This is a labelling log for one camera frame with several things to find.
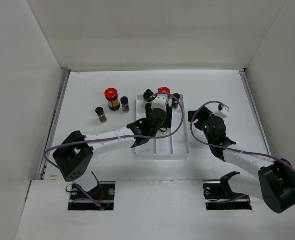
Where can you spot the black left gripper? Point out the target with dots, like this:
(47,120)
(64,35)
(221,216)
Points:
(168,112)

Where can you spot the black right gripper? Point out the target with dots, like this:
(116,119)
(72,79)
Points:
(203,114)

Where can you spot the white powder black cap bottle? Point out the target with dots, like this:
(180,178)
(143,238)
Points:
(148,98)

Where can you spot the red lid chili sauce jar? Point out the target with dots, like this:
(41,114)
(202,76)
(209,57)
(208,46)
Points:
(112,97)

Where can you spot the clear lid pepper grinder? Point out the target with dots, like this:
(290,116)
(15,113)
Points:
(165,126)

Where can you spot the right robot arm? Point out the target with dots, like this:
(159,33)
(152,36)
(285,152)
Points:
(274,178)

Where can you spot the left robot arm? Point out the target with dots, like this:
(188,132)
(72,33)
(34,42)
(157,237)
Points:
(74,155)

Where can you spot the small black lid spice bottle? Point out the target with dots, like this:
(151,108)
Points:
(125,104)

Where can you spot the white plastic organizer tray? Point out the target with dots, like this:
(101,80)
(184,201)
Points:
(175,147)

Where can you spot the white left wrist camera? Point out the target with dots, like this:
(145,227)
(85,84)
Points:
(160,102)

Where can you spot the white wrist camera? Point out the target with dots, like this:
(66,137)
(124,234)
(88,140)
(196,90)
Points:
(160,102)
(222,111)

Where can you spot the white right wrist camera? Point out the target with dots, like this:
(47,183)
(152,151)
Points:
(222,111)

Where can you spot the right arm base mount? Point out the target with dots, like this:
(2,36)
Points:
(220,197)

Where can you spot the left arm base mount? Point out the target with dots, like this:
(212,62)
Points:
(100,198)

